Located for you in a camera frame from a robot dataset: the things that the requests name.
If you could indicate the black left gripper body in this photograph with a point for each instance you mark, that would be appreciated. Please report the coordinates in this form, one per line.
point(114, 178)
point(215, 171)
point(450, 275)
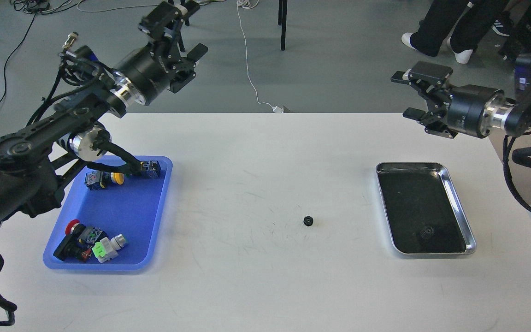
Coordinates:
point(146, 73)

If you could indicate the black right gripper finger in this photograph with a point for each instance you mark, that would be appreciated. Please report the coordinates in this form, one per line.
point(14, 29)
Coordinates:
point(429, 80)
point(432, 122)

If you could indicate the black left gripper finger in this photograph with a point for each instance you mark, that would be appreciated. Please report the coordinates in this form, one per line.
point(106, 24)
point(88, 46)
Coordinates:
point(183, 72)
point(165, 21)

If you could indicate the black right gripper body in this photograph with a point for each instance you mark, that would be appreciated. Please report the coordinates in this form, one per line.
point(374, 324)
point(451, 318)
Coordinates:
point(466, 111)

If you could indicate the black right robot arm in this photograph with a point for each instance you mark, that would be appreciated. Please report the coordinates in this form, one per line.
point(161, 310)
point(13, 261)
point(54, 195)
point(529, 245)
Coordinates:
point(513, 115)

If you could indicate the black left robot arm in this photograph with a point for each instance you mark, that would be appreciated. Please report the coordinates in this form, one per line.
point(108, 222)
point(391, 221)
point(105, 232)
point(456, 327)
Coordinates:
point(39, 161)

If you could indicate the silver metal tray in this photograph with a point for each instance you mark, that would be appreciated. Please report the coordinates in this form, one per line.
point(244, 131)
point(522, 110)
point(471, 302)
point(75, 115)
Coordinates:
point(421, 194)

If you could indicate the blue plastic tray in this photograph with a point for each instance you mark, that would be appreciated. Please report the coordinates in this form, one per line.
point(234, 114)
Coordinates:
point(133, 209)

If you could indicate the person in black trousers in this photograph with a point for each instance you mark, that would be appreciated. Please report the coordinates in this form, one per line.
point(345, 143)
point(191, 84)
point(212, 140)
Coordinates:
point(453, 21)

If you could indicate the black chair leg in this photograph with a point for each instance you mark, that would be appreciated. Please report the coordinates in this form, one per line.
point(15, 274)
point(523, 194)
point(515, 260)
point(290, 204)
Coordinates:
point(282, 22)

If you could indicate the red emergency stop button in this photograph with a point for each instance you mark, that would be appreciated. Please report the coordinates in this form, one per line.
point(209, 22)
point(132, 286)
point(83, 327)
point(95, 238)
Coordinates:
point(86, 234)

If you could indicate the green push button switch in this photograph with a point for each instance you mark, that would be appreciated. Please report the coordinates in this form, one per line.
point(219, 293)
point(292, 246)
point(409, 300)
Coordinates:
point(150, 169)

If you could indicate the yellow push button switch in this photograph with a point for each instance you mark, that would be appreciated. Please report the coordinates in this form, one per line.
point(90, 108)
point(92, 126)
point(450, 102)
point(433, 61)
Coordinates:
point(97, 180)

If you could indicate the white green selector switch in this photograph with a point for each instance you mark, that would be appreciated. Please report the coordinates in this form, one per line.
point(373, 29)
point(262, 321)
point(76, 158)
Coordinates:
point(107, 249)

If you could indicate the black red switch block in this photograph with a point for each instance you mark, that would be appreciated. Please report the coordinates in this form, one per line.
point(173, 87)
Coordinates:
point(71, 248)

